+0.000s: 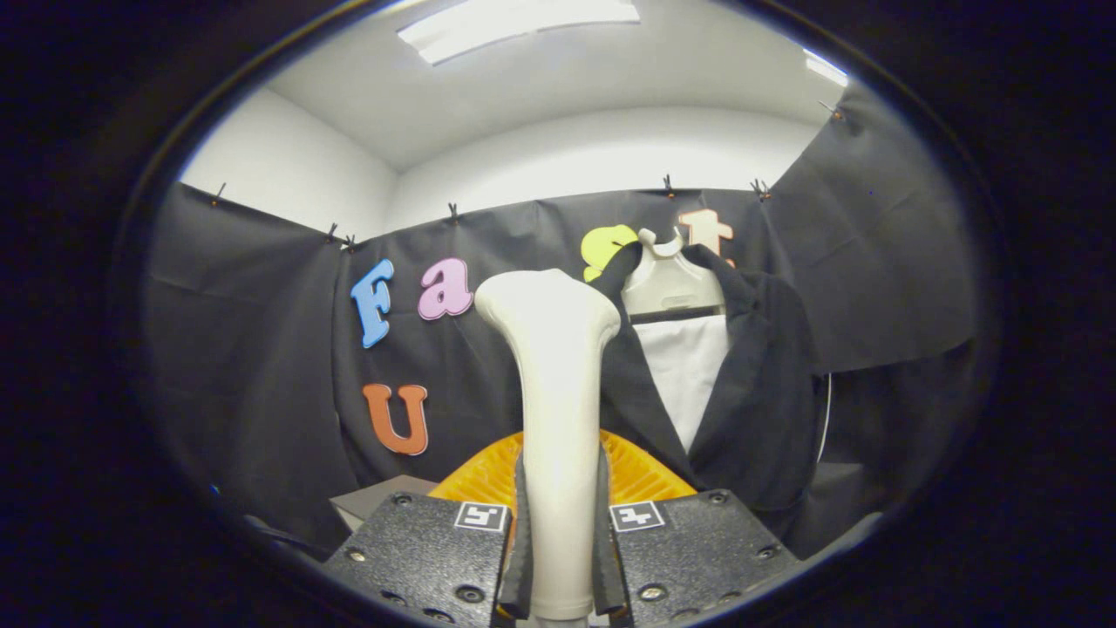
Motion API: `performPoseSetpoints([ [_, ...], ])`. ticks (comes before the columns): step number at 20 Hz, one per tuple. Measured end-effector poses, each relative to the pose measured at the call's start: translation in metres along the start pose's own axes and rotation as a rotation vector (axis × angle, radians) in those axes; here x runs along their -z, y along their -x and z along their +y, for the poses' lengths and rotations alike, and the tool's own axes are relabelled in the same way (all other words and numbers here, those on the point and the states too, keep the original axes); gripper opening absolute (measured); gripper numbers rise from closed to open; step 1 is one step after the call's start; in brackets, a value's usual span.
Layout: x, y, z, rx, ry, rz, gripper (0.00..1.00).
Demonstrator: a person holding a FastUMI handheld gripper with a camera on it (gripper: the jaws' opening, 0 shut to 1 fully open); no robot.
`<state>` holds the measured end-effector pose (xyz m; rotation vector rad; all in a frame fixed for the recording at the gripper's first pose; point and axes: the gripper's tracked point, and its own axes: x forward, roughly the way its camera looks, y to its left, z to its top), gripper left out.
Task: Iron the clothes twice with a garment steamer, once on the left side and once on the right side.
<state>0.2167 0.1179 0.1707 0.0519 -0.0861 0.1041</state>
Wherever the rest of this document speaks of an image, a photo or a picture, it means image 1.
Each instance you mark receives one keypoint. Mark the black jacket with buttons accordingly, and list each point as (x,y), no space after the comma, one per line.
(758,392)

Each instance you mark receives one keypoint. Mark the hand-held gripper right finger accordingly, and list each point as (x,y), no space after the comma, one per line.
(697,549)

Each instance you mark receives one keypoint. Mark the small ceiling light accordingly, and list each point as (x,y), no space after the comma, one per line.
(825,68)

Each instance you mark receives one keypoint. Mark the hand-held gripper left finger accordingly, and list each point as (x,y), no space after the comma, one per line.
(418,549)

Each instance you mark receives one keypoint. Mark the white mannequin torso on stand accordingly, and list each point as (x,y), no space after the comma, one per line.
(684,375)

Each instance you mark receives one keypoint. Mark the grey and white cabinet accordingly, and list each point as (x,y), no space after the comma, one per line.
(375,501)

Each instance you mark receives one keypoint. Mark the white clothes hanger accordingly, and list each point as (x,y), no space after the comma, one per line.
(671,288)

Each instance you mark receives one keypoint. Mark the black backdrop cloth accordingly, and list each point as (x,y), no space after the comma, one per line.
(261,349)

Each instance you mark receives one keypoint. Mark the large rectangular ceiling light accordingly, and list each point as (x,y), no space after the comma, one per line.
(514,22)

